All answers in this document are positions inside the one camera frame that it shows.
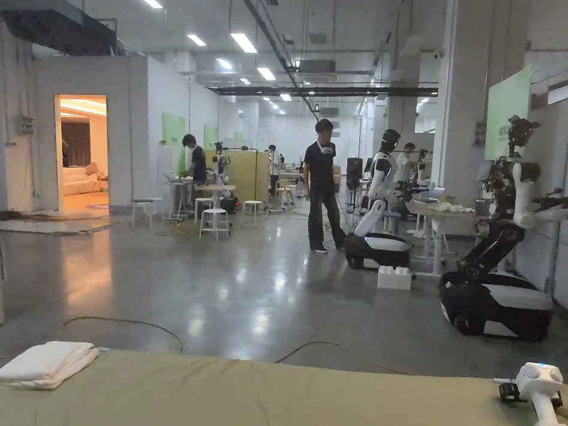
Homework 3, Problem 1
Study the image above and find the wooden chair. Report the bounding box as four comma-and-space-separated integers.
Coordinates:
273, 176, 299, 208

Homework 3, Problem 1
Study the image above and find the white round stool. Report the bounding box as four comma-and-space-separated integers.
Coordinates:
198, 207, 232, 242
240, 199, 266, 230
129, 196, 166, 231
193, 196, 216, 225

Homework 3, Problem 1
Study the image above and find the pale wooden cabinet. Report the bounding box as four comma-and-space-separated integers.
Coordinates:
226, 149, 272, 206

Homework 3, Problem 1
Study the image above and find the small white robot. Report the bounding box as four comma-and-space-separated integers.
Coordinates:
209, 141, 244, 216

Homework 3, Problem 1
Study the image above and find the white humanoid wheeled robot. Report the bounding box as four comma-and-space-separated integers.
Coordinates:
342, 126, 421, 275

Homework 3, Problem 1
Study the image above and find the white table with items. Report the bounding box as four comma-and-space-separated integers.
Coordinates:
159, 172, 197, 224

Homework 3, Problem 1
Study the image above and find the white block on floor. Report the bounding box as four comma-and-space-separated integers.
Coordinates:
376, 264, 414, 292

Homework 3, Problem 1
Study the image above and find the white desk with clutter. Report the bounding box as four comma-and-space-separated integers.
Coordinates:
399, 184, 480, 279

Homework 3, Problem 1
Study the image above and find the bed with beige sheet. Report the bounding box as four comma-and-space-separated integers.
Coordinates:
0, 342, 568, 426

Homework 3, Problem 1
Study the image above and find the cream sofa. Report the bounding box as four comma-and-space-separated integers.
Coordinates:
61, 160, 101, 199

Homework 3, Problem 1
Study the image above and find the black wheeled robot with arms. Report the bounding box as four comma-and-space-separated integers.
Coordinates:
435, 111, 568, 345

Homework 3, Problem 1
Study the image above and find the folded white cloth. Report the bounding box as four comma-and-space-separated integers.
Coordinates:
0, 336, 101, 395

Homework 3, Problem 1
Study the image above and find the spare white hand-held gripper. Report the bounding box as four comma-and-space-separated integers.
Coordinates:
491, 360, 568, 426

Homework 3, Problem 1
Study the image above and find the yellow floor cable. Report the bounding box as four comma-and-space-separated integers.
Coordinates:
58, 314, 419, 377

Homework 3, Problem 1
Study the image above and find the green wall board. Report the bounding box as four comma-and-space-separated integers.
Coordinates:
483, 61, 534, 164

